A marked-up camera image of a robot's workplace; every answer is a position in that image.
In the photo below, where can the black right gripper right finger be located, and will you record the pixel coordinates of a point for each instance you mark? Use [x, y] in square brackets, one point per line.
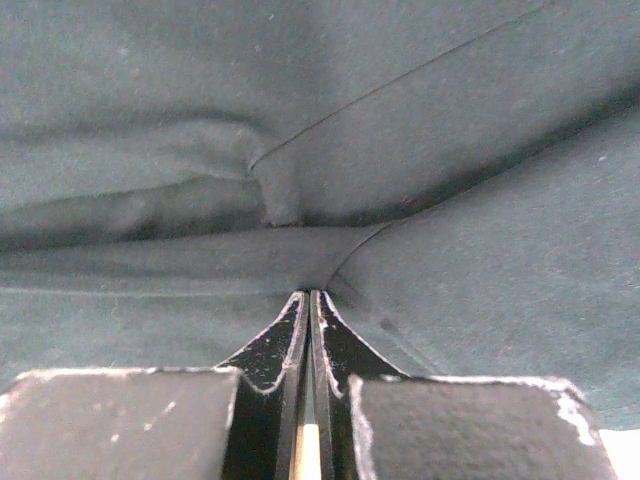
[377, 422]

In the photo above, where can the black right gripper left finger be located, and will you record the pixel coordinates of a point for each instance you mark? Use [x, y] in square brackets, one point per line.
[239, 419]

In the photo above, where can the black t shirt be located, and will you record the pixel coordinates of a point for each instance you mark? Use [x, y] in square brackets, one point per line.
[461, 176]

